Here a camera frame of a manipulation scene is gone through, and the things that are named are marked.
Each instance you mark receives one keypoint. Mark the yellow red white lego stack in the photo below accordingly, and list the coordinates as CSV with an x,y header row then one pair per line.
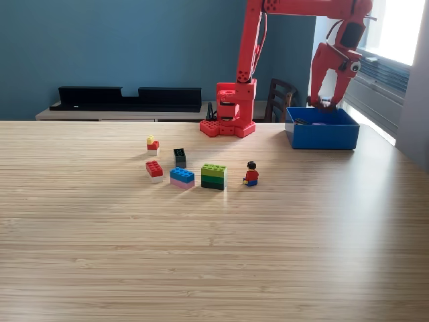
x,y
153,146

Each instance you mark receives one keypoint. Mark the blue plastic bin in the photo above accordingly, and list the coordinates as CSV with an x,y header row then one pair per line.
x,y
328,137

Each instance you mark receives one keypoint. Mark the green lego block stack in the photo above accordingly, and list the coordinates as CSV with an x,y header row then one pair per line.
x,y
214,177

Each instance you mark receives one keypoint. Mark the black lego brick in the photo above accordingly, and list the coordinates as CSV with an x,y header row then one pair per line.
x,y
180,158

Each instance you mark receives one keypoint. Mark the blue and pink lego stack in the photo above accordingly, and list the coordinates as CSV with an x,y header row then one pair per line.
x,y
182,177

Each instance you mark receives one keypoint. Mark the red and white lego stack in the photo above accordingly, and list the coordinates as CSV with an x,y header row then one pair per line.
x,y
154,169

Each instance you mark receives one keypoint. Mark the grey radiator vent unit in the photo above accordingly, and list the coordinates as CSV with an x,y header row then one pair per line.
x,y
378,90

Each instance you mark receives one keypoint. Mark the dark wooden chair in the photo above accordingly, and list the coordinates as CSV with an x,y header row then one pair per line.
x,y
279,97

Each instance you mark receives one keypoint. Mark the toy figure red shirt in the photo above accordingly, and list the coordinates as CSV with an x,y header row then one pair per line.
x,y
251,175

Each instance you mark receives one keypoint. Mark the black shelf tray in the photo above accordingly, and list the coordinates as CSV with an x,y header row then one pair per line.
x,y
100,100

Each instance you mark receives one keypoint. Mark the pale wooden sideboard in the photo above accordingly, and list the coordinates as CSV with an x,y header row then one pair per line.
x,y
100,115

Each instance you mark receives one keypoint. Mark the white window frame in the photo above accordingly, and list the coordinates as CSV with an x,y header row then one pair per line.
x,y
395,27

